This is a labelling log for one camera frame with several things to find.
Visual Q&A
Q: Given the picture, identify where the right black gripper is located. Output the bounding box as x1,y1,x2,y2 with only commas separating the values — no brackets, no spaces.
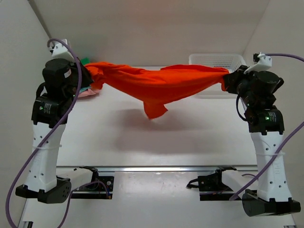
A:
221,66,255,105

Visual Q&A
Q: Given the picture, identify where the orange t-shirt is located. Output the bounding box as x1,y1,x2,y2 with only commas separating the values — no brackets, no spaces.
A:
85,62,229,119

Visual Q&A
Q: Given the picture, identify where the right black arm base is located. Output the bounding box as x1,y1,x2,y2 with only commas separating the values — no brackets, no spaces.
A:
186,166,237,201

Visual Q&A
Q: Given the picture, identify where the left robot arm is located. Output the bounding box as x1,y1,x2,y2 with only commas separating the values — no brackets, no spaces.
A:
15,58,93,204

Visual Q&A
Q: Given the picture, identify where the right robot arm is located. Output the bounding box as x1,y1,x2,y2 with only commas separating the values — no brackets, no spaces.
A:
213,66,301,217

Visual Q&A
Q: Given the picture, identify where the teal folded t-shirt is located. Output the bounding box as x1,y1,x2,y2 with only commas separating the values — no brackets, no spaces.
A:
79,86,91,93

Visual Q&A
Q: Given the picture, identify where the pink folded t-shirt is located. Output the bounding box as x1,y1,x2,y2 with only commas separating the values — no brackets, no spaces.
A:
78,88,100,98

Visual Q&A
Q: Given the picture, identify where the white plastic mesh basket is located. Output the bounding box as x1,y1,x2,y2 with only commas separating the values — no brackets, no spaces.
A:
189,54,246,99

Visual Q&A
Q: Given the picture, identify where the green folded t-shirt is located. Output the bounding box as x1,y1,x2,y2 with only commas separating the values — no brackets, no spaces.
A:
80,57,91,65

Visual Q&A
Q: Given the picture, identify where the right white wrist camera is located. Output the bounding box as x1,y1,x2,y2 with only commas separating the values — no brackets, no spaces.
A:
244,52,272,74

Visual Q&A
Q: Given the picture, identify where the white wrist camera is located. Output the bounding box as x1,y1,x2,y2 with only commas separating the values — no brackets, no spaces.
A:
48,41,74,62
244,52,272,74

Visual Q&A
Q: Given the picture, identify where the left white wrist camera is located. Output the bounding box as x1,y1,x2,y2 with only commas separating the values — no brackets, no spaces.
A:
48,41,74,62

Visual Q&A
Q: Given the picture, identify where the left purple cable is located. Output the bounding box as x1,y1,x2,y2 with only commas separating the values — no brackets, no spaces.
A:
5,38,111,228

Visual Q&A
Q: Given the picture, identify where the purple cable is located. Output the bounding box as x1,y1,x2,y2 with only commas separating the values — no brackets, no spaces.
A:
5,38,111,228
199,52,304,201

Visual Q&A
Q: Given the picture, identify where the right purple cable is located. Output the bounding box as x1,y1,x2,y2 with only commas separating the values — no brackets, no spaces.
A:
199,52,304,201

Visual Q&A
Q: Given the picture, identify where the aluminium rail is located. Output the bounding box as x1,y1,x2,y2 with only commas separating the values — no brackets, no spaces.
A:
57,165,258,172

